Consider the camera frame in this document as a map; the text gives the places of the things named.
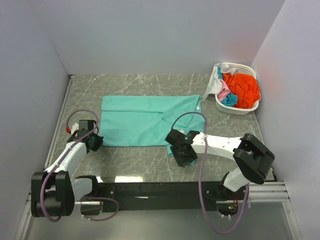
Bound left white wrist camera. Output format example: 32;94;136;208
65;122;79;135

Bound white laundry basket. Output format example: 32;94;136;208
215;62;261;115

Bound blue cloth in basket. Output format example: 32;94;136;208
217;66;238;107

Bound orange t shirt in basket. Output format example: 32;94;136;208
222;73;261;109

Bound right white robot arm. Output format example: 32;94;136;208
165;129;275;200

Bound pink cloth in basket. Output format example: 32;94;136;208
217;79;231;102

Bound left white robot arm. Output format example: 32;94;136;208
31;120;103;222

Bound aluminium rail frame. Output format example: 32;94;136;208
16;73;298;240

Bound white cloth in basket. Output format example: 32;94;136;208
203;62;237;99

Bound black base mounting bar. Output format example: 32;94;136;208
79;181;250;216

